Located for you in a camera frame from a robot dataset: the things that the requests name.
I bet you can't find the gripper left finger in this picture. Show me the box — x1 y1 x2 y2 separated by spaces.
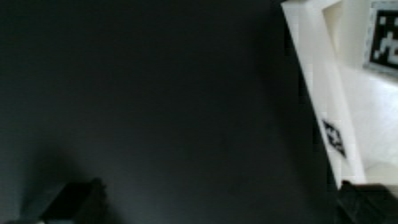
16 177 108 224

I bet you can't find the white square tabletop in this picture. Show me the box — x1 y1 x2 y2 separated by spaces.
283 0 398 186

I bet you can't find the white leg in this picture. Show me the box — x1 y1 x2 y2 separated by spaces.
363 0 398 76

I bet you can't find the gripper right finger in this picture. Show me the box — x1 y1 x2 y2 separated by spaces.
334 181 398 224

